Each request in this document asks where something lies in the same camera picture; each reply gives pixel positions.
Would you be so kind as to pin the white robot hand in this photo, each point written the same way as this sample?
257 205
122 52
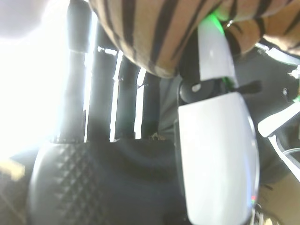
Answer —
122 182

